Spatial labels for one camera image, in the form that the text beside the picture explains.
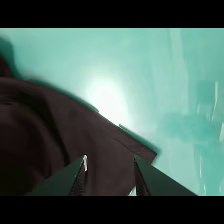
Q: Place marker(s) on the dark brown garment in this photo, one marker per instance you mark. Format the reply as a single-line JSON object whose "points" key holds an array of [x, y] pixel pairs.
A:
{"points": [[50, 133]]}

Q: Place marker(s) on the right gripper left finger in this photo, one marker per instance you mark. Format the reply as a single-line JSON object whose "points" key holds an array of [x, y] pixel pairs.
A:
{"points": [[65, 181]]}

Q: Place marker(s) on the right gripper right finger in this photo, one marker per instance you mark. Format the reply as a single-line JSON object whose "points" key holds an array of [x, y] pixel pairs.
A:
{"points": [[160, 183]]}

